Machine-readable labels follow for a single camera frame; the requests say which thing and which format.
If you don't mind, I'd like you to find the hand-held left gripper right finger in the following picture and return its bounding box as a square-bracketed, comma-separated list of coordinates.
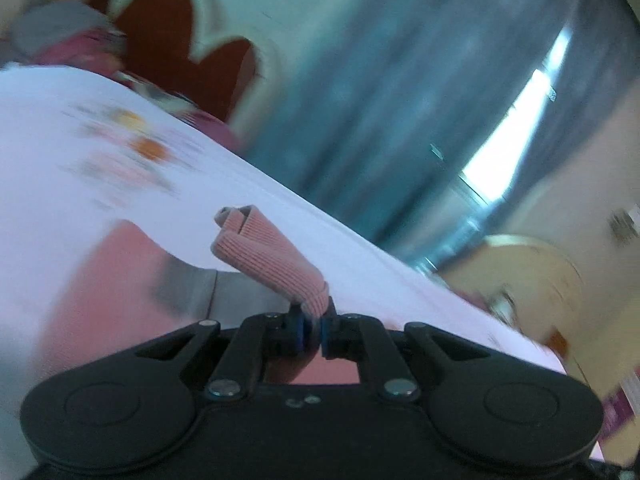
[320, 312, 492, 403]

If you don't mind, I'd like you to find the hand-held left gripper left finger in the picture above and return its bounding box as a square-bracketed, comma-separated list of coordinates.
[135, 304, 308, 402]

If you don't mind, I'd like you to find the pink ribbed small garment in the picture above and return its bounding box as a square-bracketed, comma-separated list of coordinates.
[30, 205, 362, 387]

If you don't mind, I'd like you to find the floral white bedsheet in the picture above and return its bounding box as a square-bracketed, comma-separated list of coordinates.
[0, 62, 569, 480]

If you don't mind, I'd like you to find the magenta pillow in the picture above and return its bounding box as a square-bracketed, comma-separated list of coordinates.
[116, 70, 243, 149]

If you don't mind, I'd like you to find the blue-grey curtain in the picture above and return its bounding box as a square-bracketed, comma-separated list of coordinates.
[249, 0, 627, 272]

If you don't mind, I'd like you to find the bright window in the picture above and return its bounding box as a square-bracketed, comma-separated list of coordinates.
[459, 25, 574, 202]

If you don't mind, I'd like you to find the red headboard with white trim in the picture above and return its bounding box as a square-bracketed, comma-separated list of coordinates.
[84, 0, 287, 137]

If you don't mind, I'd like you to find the grey and pink pillow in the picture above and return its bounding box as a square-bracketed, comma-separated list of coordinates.
[9, 0, 127, 82]

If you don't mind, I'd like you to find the wall socket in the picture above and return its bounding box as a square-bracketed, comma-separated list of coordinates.
[607, 207, 640, 247]

